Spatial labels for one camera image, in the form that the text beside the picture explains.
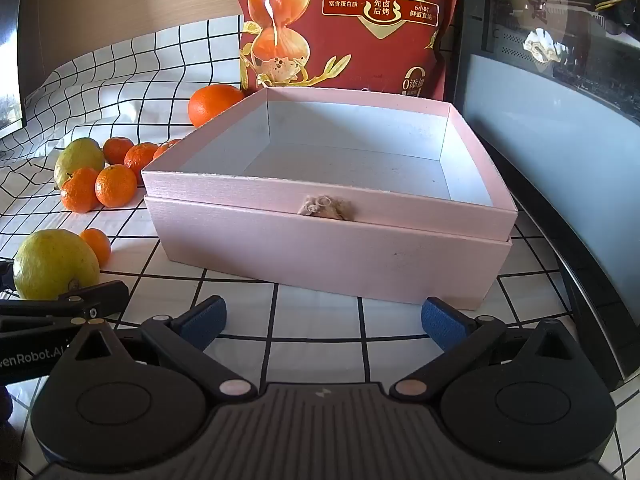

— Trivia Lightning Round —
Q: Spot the white black-checked cloth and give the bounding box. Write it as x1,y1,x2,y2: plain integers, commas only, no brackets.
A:
0,14,640,466

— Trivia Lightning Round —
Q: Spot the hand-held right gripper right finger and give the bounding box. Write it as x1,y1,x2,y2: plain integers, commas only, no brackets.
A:
387,296,596,403

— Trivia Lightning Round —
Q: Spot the dark framed panel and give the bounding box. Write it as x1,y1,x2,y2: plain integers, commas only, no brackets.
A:
0,0,27,138

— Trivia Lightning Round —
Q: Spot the pink gift box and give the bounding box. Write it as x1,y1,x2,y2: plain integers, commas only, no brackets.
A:
141,86,518,312

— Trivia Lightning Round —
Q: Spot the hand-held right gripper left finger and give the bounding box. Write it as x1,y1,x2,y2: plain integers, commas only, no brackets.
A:
50,296,258,403

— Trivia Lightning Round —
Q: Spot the green guava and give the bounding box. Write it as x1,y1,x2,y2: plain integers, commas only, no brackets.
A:
12,229,101,302
53,137,107,191

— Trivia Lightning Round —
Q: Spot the black glass-door oven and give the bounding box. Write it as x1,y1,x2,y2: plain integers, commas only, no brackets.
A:
452,0,640,393

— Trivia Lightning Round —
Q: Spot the large orange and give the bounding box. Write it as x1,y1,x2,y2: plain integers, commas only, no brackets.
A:
187,84,246,128

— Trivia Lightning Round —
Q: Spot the small mandarin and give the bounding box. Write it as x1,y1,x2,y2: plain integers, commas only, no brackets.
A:
152,138,183,161
79,228,112,267
102,136,135,166
60,167,101,213
123,143,160,185
95,164,138,208

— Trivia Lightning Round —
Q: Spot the red snack bag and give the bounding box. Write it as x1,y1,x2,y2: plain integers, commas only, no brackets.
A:
232,0,466,103

